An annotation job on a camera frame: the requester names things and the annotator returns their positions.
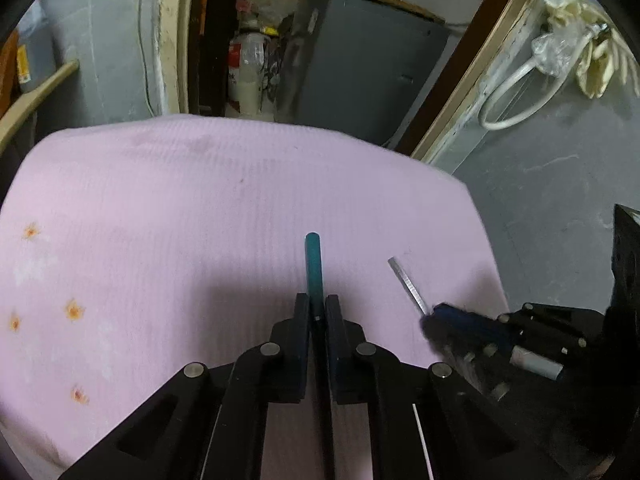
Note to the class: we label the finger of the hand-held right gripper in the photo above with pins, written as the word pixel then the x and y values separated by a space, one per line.
pixel 465 317
pixel 465 355

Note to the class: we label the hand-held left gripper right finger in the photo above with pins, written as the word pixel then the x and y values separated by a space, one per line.
pixel 336 345

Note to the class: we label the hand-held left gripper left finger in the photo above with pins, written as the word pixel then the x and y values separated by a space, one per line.
pixel 300 340

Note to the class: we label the silver metal blade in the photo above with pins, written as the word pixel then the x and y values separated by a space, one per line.
pixel 407 285

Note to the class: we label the pink towel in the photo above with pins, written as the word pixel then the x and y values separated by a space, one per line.
pixel 175 235

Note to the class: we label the crumpled clear plastic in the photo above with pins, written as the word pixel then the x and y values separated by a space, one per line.
pixel 547 52

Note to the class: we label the grey cabinet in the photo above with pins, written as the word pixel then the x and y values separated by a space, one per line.
pixel 360 60

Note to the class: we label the cream rubber gloves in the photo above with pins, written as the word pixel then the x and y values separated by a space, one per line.
pixel 595 60

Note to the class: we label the dark wooden door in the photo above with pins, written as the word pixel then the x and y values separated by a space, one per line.
pixel 215 60

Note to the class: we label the orange door sticker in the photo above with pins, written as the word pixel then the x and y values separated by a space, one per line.
pixel 203 12

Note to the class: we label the large oil jug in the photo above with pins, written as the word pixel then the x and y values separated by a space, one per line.
pixel 37 50

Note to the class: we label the brown packet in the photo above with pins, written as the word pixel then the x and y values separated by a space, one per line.
pixel 7 75

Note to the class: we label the pale door frame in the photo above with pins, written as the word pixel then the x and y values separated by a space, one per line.
pixel 172 60

